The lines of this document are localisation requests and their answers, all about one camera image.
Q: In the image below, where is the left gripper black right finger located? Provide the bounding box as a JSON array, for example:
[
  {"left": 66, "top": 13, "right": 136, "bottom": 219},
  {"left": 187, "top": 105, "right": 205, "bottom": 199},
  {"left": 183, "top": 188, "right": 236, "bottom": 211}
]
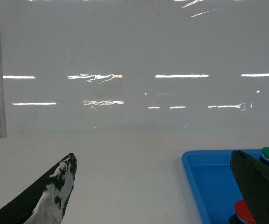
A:
[{"left": 230, "top": 150, "right": 269, "bottom": 224}]

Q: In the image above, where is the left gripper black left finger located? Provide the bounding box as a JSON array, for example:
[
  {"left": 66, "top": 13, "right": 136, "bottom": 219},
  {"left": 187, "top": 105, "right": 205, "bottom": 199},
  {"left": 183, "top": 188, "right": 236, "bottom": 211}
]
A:
[{"left": 0, "top": 153, "right": 77, "bottom": 224}]

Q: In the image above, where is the red mushroom push button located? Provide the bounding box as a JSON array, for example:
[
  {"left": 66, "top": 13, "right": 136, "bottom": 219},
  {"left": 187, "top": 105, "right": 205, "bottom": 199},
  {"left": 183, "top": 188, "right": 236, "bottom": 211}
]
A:
[{"left": 228, "top": 199, "right": 256, "bottom": 224}]

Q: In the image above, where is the blue plastic tray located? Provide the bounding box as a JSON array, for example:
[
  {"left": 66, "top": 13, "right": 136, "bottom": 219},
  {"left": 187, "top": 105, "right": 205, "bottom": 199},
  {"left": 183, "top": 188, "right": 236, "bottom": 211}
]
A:
[{"left": 182, "top": 149, "right": 261, "bottom": 224}]

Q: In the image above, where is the glossy whiteboard panel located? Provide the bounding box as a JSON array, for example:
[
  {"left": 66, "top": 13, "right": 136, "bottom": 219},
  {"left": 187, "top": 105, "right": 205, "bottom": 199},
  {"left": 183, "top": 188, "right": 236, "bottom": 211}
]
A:
[{"left": 0, "top": 0, "right": 269, "bottom": 138}]

